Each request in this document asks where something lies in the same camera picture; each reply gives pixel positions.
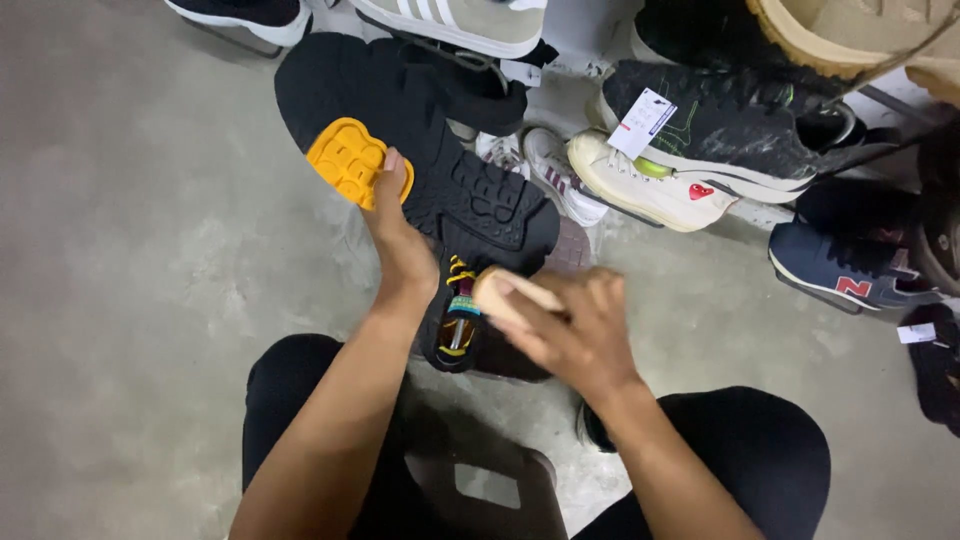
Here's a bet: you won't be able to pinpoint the black sneaker with yellow sole patch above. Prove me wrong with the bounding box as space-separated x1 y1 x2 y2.
273 31 562 375

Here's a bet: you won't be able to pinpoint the shoe with maroon sole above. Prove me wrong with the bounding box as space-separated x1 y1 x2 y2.
472 216 596 384

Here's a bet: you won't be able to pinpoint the white price tag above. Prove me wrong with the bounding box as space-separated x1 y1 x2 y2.
606 87 678 161

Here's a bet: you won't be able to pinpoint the black sneaker with green lines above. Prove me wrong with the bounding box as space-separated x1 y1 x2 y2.
598 60 860 205

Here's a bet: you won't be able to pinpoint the cream sneaker with red heart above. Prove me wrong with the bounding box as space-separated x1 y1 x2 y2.
567 129 741 234

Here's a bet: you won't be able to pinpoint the black high-top shoe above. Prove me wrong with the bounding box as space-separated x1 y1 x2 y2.
632 0 800 72

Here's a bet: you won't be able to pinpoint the person's black shoe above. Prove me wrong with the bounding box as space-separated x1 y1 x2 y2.
575 401 621 456

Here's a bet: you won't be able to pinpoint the person's right hand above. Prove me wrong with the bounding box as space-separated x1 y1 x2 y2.
486 267 648 408

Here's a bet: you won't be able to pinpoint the beige sneaker with white stripes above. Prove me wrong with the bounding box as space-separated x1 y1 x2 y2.
348 0 549 60

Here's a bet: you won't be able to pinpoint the black shoe with small tag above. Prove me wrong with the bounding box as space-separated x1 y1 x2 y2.
897 303 960 439

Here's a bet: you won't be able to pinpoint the black shoe with white sole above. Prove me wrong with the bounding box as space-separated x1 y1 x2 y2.
164 0 313 48

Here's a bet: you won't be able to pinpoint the plain black shoe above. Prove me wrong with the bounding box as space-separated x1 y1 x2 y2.
405 37 561 138

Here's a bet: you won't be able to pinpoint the brown plastic stool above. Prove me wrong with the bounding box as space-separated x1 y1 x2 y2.
403 442 569 540

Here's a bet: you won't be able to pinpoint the tan boot with crepe sole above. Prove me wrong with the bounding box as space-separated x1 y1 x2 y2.
746 0 960 106

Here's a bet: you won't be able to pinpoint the navy sneaker with red letter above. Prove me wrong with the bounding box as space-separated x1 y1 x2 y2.
768 221 948 313

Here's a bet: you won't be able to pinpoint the white sneaker with maroon stripes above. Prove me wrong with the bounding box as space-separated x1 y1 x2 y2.
475 131 531 181
522 126 609 228

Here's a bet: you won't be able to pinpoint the person's black trousers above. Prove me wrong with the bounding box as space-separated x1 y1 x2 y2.
241 333 832 540

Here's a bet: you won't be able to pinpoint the person's left hand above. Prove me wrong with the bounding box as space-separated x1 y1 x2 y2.
362 147 442 306

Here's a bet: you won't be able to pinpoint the dark shoe with round sole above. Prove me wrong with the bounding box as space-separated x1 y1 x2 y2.
909 123 960 298

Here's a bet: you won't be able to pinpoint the wooden shoe brush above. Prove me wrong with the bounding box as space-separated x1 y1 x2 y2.
472 265 568 328

